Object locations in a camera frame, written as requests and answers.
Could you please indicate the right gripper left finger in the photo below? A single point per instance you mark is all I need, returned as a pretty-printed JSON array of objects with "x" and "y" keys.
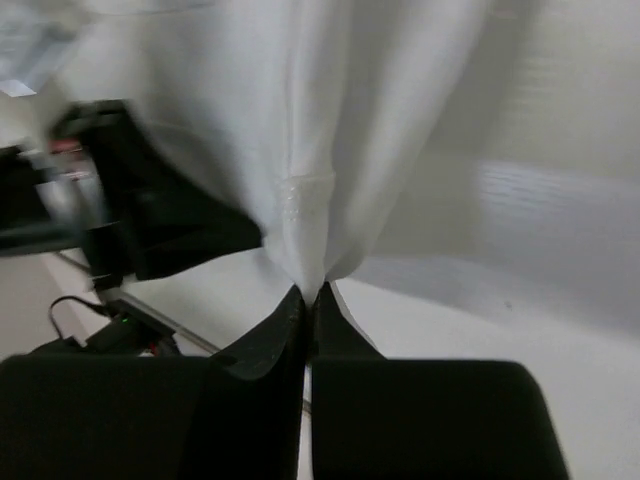
[{"x": 233, "y": 415}]

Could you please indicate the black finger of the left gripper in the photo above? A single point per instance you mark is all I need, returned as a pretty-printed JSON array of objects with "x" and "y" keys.
[{"x": 160, "y": 222}]

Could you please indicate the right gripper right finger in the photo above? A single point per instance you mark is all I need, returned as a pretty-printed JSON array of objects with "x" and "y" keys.
[{"x": 380, "y": 418}]

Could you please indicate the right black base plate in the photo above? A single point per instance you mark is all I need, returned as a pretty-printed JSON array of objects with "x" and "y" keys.
[{"x": 130, "y": 330}]

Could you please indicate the white skirt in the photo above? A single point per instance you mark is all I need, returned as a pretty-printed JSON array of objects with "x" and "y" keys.
[{"x": 308, "y": 115}]

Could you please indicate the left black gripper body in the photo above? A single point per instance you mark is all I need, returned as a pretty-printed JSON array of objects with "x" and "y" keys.
[{"x": 52, "y": 195}]

